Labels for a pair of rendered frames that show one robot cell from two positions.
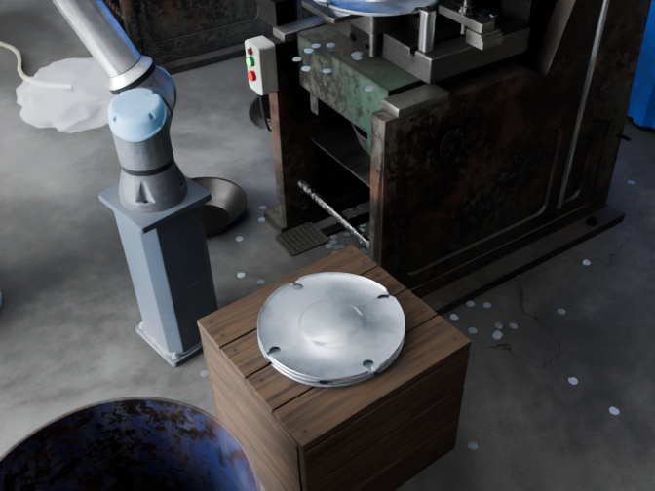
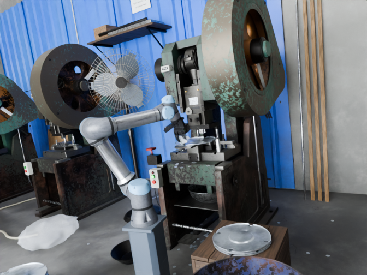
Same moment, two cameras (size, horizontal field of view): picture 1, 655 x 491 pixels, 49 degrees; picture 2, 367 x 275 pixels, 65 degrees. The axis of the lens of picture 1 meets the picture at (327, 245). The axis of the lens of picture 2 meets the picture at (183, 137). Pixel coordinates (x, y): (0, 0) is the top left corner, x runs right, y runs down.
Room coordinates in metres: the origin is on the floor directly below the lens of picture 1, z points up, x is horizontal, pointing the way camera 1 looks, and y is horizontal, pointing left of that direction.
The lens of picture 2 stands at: (-0.17, 0.76, 1.11)
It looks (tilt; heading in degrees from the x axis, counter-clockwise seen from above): 8 degrees down; 336
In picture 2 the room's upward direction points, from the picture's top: 7 degrees counter-clockwise
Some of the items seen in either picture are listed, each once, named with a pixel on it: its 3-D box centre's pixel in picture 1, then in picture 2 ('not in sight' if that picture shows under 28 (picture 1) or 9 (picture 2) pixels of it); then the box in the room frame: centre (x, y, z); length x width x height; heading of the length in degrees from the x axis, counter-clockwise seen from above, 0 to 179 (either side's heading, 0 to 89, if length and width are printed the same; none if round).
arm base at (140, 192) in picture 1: (150, 174); (143, 213); (1.33, 0.39, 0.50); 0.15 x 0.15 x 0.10
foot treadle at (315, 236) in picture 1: (371, 215); (205, 226); (1.64, -0.13, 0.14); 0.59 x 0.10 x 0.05; 122
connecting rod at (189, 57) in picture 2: not in sight; (195, 71); (1.71, -0.24, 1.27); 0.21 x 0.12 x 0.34; 122
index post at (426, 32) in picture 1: (426, 28); (218, 144); (1.49, -0.23, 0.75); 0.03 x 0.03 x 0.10; 32
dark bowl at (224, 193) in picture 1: (200, 212); (132, 252); (1.81, 0.40, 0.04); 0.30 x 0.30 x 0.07
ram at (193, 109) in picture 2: not in sight; (196, 104); (1.69, -0.21, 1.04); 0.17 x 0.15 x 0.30; 122
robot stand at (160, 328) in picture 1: (170, 267); (150, 258); (1.33, 0.39, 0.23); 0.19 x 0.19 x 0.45; 43
